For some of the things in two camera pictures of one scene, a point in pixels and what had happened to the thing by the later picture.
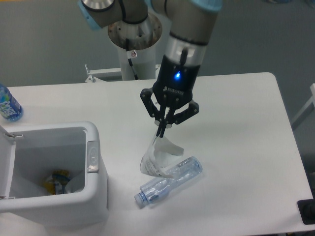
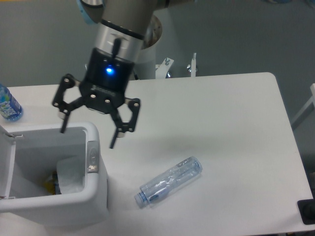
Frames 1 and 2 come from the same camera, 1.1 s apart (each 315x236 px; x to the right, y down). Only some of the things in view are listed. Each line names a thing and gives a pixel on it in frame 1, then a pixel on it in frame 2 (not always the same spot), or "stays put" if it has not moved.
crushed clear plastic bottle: x=153 y=191 stays put
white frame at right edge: x=309 y=107 stays put
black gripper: x=173 y=86 to x=103 y=88
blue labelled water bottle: x=10 y=108 stays put
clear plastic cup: x=159 y=157 to x=71 y=171
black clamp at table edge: x=306 y=209 stays put
